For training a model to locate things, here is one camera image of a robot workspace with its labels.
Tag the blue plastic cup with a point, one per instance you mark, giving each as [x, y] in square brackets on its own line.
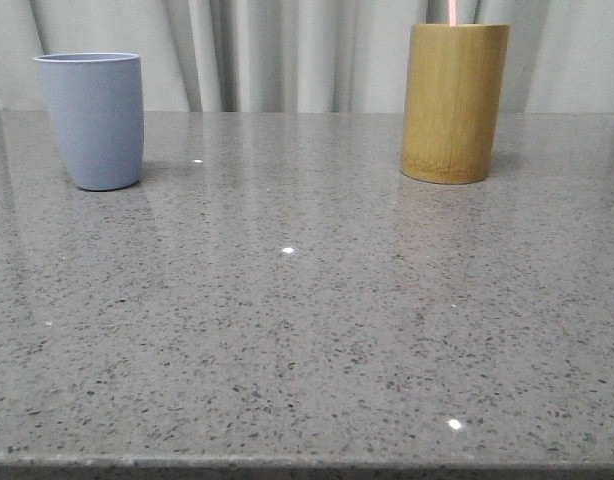
[95, 102]

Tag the pink chopstick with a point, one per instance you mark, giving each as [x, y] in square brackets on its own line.
[452, 6]

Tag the grey curtain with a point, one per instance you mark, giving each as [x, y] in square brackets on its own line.
[307, 56]

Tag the bamboo cylinder holder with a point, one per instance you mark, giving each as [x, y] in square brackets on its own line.
[454, 80]

